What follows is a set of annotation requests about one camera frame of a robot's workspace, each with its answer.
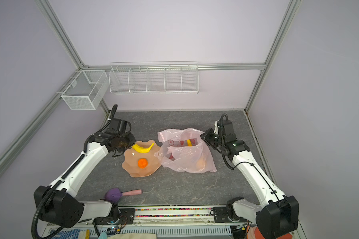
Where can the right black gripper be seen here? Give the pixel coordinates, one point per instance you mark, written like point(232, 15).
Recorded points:
point(207, 135)

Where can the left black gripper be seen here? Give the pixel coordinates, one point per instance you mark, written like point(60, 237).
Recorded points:
point(132, 141)

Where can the pink plastic bag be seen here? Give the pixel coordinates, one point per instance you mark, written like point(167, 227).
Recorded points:
point(176, 155)

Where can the orange tangerine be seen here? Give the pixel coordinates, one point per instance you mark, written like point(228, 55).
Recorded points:
point(142, 163)

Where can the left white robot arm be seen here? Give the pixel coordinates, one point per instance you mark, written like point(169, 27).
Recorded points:
point(57, 203)

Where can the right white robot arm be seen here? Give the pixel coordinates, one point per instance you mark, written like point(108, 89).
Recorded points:
point(276, 214)

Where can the peach wavy fruit plate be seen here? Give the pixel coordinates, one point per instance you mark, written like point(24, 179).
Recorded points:
point(130, 163)

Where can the purple pink scoop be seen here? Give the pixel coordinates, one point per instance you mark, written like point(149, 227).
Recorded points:
point(114, 195)

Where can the small white mesh basket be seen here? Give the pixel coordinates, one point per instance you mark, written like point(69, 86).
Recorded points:
point(86, 90)

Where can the blue white cloth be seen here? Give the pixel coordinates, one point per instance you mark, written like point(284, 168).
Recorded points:
point(71, 234)

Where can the orange glove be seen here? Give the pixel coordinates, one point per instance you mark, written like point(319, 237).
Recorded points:
point(254, 233)

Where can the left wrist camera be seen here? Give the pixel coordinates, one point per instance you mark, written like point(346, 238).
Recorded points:
point(119, 127)

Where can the long white wire basket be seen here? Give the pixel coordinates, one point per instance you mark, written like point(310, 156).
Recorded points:
point(154, 77)

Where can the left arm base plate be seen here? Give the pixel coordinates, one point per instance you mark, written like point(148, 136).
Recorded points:
point(123, 216)

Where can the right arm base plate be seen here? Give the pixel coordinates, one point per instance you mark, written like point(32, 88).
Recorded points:
point(220, 214)

